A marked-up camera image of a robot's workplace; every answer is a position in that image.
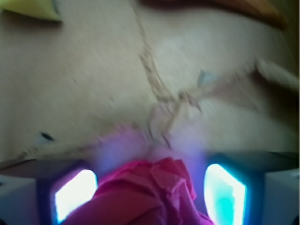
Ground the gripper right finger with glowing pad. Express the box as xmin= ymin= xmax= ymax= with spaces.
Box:
xmin=203 ymin=152 xmax=300 ymax=225

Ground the red paper ball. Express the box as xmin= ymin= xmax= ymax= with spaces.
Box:
xmin=63 ymin=157 xmax=213 ymax=225

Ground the yellow sponge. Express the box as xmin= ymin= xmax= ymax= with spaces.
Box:
xmin=0 ymin=0 xmax=61 ymax=21

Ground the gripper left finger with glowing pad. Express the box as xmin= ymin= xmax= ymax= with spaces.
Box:
xmin=0 ymin=160 xmax=98 ymax=225

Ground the brown conch seashell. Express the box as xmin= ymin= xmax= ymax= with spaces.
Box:
xmin=139 ymin=0 xmax=288 ymax=30

